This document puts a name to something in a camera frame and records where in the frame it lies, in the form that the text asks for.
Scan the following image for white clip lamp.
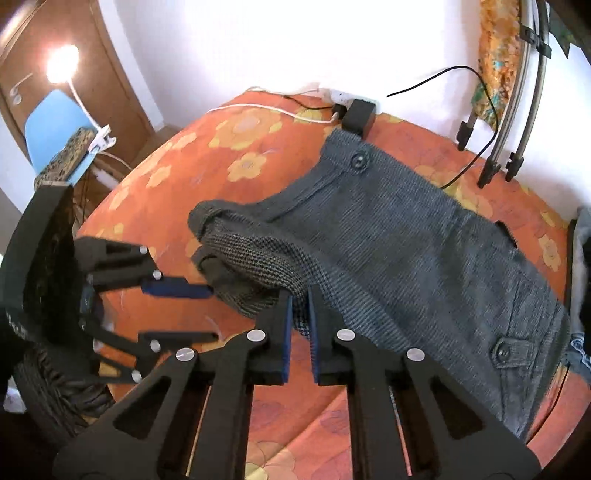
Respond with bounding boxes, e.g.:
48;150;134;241
45;44;117;156

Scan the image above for orange patterned hanging cloth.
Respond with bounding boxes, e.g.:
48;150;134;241
468;0;520;129

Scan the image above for wooden door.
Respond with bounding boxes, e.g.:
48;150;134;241
0;0;156;168

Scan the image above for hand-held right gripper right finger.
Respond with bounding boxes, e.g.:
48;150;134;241
307;284;541;480

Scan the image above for folded metal rack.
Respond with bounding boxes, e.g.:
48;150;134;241
455;0;556;188

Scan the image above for white power strip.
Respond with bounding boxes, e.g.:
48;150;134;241
318;88;380;112

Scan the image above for orange floral bed sheet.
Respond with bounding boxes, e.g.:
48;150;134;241
74;87;575;480

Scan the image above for grey pants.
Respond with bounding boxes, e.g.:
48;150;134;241
187;127;574;445

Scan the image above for black power adapter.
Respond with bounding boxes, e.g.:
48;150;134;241
342;99;378;140

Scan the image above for black cable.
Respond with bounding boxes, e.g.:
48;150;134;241
387;66;502;190

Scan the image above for leopard print cloth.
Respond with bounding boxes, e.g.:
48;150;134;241
34;127;96;186

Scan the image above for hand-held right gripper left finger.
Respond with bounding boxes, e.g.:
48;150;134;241
53;290;296;480

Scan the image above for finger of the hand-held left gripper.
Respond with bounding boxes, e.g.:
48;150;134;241
87;318;219;385
75;236;214;302

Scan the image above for blue chair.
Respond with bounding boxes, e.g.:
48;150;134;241
24;89;105;186

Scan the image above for white cable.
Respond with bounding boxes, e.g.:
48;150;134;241
205;103;340;124

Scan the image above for silver door handle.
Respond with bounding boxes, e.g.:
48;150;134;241
9;71;36;105

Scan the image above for dark cloth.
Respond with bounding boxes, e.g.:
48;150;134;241
564;207;591;385

